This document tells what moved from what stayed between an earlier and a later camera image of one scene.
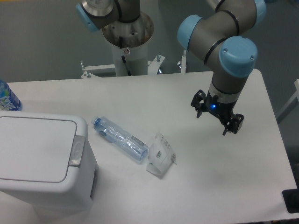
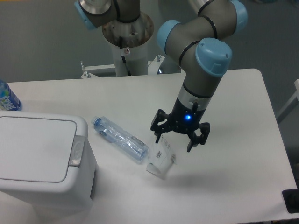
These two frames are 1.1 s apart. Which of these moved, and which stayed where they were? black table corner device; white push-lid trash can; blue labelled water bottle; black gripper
Moved: black gripper
Stayed: blue labelled water bottle; white push-lid trash can; black table corner device
